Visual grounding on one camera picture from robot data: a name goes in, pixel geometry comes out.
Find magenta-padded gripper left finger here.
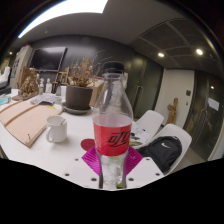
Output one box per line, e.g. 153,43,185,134
62,146,101,191

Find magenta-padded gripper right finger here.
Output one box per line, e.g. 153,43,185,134
124,146,165,190

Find clear red-labelled drink bottle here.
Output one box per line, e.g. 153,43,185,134
92,60,134,191

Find black backpack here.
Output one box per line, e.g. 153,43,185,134
136,135,183,174

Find flat round red coaster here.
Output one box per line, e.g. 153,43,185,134
80,138,97,152

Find stack of papers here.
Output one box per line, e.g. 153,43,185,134
129,121,152,147

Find white ceramic mug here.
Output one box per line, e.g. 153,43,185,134
45,115,68,144

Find white plastic chair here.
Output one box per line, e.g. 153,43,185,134
133,123,193,176
133,109,165,138

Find dark round plant saucer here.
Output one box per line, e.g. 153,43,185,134
61,102,94,116

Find slim wooden figure sculpture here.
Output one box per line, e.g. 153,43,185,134
166,97,179,126

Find light wooden framed panel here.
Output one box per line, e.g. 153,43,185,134
0,99,63,148

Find dried plant in dark pot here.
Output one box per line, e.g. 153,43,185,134
64,53,108,111

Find crumpled printed paper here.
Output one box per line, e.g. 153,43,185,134
30,93,58,106

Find cardboard box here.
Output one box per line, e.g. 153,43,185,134
88,78,105,107

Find small white figurine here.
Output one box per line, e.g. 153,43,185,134
44,78,54,95
37,77,45,95

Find wooden easel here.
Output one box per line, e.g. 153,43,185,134
52,66,71,94

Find brown carved wooden sculpture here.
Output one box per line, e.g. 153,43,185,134
12,66,41,102

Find light blue plastic pouch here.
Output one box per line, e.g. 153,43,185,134
0,94,13,106

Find white cabinet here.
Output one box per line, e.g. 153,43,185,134
9,44,33,90

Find recessed ceiling spotlights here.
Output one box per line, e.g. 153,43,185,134
6,48,218,91

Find long ceiling light panel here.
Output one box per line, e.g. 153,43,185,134
17,0,110,39

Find black wall screen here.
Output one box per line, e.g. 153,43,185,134
29,46,68,71

